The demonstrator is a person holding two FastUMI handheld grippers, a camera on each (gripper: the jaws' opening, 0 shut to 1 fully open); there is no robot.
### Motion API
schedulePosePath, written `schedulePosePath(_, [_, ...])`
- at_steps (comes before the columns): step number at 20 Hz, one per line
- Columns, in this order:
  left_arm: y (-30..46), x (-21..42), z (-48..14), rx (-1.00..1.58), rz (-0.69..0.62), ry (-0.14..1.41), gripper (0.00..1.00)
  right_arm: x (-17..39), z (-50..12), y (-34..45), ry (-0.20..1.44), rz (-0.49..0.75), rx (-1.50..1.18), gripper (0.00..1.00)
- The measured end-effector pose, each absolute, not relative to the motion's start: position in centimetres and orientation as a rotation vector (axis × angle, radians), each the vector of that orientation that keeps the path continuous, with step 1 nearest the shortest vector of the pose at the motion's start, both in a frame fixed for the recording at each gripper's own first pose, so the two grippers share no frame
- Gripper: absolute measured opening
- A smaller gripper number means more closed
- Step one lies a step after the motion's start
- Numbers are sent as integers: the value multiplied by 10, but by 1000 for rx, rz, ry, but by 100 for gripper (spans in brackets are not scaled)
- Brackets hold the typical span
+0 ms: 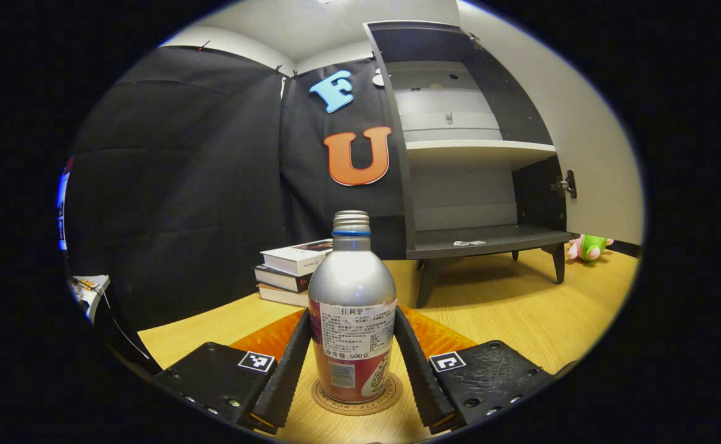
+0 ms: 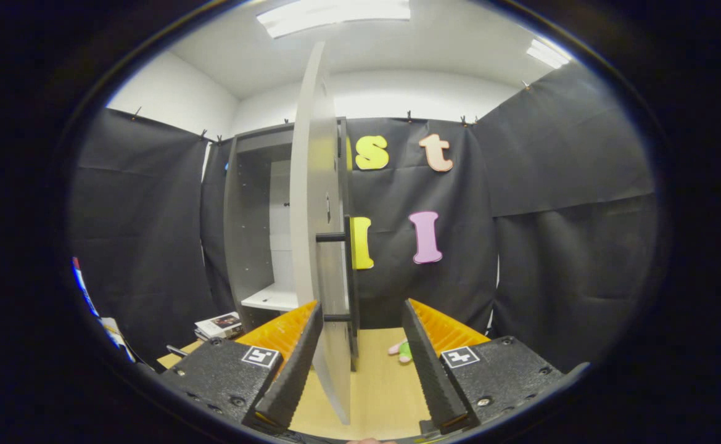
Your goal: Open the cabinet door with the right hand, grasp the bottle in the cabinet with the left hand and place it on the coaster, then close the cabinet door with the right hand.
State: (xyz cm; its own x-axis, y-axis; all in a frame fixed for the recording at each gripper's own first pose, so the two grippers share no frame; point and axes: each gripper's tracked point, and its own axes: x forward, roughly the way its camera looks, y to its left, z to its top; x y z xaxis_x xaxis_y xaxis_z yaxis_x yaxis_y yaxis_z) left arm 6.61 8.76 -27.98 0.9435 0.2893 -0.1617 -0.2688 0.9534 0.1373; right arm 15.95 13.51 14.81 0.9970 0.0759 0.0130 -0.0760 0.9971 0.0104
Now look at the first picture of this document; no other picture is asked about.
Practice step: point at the silver bottle with red label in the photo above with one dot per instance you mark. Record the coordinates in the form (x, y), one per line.
(351, 290)

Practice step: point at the white-edged book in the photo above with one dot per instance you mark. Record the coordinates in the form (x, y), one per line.
(283, 296)

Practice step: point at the dark-spined book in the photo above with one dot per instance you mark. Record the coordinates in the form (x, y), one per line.
(280, 279)

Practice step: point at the pink and green plush toy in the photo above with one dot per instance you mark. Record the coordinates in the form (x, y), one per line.
(591, 246)

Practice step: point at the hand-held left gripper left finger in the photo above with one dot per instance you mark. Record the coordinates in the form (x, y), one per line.
(283, 376)

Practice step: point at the white cluttered side table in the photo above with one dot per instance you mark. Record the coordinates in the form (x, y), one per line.
(89, 293)

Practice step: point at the metal door hinge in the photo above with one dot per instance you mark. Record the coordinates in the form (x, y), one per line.
(565, 184)
(475, 40)

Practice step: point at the round brown coaster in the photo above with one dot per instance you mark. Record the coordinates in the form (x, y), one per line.
(360, 409)

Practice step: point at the white book with dark cover picture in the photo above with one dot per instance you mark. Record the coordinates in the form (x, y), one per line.
(295, 256)

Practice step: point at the black backdrop cloth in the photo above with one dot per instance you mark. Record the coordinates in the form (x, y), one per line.
(181, 185)

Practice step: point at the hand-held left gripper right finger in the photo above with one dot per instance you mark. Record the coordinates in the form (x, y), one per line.
(419, 376)

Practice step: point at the dark grey cabinet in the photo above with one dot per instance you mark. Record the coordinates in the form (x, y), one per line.
(490, 237)

